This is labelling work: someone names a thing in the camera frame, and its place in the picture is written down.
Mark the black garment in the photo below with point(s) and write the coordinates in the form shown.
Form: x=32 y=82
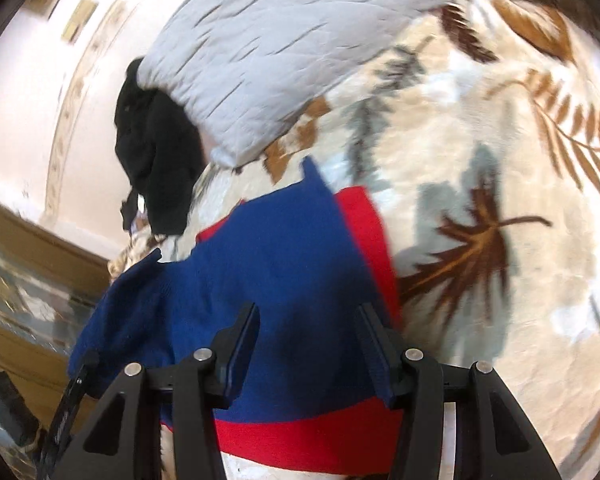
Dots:
x=160 y=160

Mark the large beige light switch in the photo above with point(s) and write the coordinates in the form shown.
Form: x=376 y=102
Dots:
x=87 y=10

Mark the red and blue sweater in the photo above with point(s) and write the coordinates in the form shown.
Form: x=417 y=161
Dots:
x=290 y=260

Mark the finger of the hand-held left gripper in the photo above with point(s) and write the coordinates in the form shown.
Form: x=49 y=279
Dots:
x=72 y=400

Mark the leaf print blanket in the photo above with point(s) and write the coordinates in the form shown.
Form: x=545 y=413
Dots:
x=480 y=185

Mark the small black cloth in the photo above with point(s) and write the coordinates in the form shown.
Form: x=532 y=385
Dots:
x=128 y=210

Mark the wooden door with glass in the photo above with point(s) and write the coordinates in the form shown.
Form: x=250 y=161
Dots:
x=25 y=255

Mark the grey quilted pillow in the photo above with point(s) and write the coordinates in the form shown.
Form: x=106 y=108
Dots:
x=280 y=45

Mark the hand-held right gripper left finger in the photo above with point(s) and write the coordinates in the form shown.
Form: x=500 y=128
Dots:
x=244 y=342

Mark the small beige light switch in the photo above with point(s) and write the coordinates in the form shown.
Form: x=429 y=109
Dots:
x=73 y=31

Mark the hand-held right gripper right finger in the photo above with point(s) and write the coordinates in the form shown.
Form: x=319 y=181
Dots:
x=376 y=355

